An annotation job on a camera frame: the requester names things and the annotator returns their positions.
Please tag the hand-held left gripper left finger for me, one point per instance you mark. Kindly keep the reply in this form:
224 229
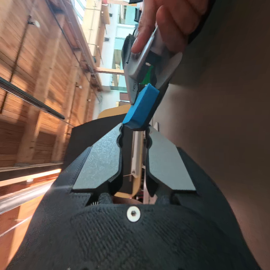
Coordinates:
99 166

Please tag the black ceiling rail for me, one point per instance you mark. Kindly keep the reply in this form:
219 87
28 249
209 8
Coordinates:
31 98

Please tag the person's right hand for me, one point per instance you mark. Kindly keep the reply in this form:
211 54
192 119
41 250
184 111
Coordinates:
173 19

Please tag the silver ventilation duct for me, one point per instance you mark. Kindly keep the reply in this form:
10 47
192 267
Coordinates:
16 202

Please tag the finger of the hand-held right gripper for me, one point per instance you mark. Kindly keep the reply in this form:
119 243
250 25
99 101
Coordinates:
131 88
168 76

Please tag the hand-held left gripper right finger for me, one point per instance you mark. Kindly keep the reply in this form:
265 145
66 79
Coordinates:
168 168

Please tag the blue foam block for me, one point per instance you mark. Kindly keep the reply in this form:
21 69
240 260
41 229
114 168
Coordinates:
141 105

